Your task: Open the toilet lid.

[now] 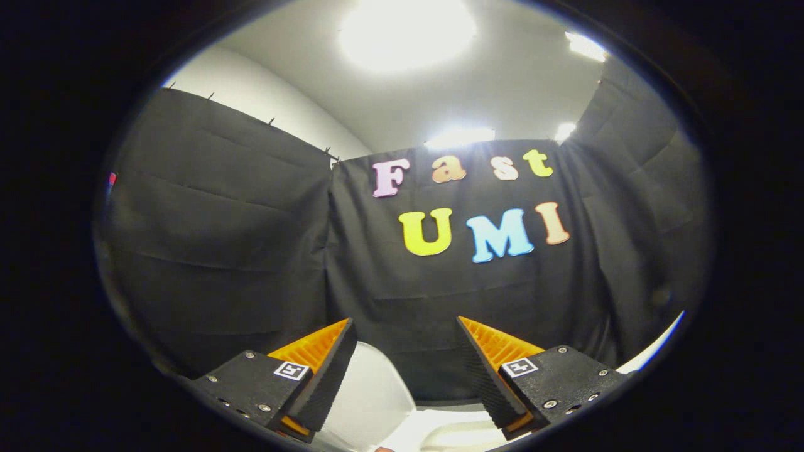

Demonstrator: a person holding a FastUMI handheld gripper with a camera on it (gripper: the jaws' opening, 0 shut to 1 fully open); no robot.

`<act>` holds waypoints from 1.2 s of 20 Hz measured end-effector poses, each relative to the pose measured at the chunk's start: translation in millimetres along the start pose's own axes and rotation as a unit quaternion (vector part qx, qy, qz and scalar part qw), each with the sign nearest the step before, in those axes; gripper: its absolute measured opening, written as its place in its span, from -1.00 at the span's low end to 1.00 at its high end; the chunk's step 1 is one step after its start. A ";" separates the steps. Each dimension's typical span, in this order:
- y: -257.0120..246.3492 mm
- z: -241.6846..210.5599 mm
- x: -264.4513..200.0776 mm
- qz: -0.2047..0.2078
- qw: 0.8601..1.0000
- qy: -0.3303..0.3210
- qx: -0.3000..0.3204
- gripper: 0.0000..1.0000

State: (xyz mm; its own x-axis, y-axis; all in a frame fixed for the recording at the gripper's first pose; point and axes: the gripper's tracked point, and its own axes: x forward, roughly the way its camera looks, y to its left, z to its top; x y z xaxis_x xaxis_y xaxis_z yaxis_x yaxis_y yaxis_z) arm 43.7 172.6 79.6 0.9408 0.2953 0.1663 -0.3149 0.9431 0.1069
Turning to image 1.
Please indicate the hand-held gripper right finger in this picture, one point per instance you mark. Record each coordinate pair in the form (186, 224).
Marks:
(483, 383)

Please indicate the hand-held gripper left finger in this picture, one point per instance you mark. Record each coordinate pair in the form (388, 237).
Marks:
(326, 383)

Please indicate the white toilet lid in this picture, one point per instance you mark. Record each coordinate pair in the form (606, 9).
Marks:
(370, 395)

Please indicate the white toilet bowl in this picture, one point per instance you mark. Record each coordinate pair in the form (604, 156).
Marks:
(452, 433)

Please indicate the black backdrop cloth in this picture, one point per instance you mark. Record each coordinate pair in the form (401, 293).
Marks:
(251, 263)

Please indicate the light grey panel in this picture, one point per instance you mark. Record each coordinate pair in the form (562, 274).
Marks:
(653, 351)

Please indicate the rectangular ceiling light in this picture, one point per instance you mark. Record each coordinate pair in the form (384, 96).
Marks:
(460, 137)
(564, 131)
(586, 46)

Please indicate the small red object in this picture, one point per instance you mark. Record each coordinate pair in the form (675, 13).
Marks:
(111, 180)

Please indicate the large round ceiling light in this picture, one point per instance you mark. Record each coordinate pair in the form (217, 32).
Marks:
(405, 31)

